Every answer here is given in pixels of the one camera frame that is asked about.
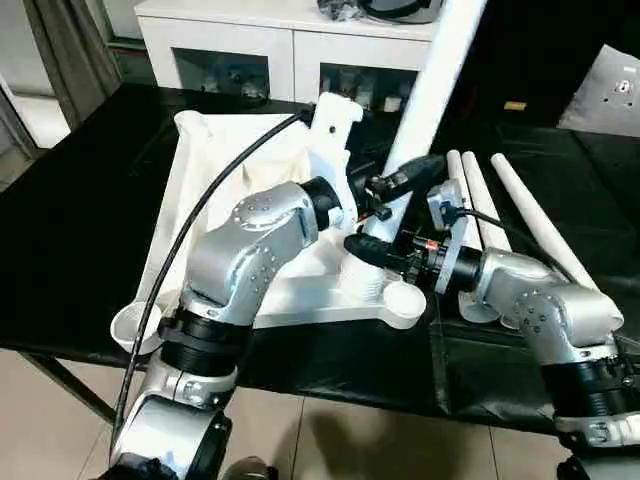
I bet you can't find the dark clutter on cabinet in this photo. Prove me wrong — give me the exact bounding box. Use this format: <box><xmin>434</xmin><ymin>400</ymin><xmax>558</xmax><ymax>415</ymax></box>
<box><xmin>317</xmin><ymin>0</ymin><xmax>366</xmax><ymax>22</ymax></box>

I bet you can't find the white plastic table leg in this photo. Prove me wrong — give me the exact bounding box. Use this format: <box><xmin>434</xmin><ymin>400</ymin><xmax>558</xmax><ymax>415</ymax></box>
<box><xmin>462</xmin><ymin>151</ymin><xmax>512</xmax><ymax>251</ymax></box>
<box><xmin>446</xmin><ymin>149</ymin><xmax>502</xmax><ymax>325</ymax></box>
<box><xmin>491</xmin><ymin>153</ymin><xmax>625</xmax><ymax>331</ymax></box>
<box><xmin>344</xmin><ymin>0</ymin><xmax>489</xmax><ymax>302</ymax></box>

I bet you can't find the white plastic table top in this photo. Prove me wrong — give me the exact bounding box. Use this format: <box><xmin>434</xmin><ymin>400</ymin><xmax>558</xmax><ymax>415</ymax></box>
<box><xmin>110</xmin><ymin>107</ymin><xmax>427</xmax><ymax>354</ymax></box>

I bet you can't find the dark robot lower body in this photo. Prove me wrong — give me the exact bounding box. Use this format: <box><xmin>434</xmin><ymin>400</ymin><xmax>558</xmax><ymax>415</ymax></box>
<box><xmin>224</xmin><ymin>457</ymin><xmax>279</xmax><ymax>480</ymax></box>

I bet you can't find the black cabinet with yellow label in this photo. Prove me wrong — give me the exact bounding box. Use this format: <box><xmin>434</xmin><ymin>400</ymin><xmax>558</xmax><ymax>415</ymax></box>
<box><xmin>464</xmin><ymin>0</ymin><xmax>610</xmax><ymax>132</ymax></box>

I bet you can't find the black table frame leg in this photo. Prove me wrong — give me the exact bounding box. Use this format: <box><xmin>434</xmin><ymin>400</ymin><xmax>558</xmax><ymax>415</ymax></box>
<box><xmin>19</xmin><ymin>349</ymin><xmax>120</xmax><ymax>427</ymax></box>

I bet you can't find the black work mat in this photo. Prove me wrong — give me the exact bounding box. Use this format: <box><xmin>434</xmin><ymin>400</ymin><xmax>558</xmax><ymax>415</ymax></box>
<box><xmin>0</xmin><ymin>82</ymin><xmax>640</xmax><ymax>437</ymax></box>

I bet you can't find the grey helmet on cabinet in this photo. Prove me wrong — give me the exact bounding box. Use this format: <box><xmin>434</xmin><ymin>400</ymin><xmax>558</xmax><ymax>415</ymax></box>
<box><xmin>357</xmin><ymin>0</ymin><xmax>447</xmax><ymax>25</ymax></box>

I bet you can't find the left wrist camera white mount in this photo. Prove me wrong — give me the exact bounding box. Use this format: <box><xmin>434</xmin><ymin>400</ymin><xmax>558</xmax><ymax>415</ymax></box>
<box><xmin>306</xmin><ymin>91</ymin><xmax>365</xmax><ymax>237</ymax></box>

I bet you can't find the white glass-door cabinet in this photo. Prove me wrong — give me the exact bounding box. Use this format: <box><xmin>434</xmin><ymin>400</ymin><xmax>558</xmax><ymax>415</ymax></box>
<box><xmin>134</xmin><ymin>0</ymin><xmax>442</xmax><ymax>115</ymax></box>

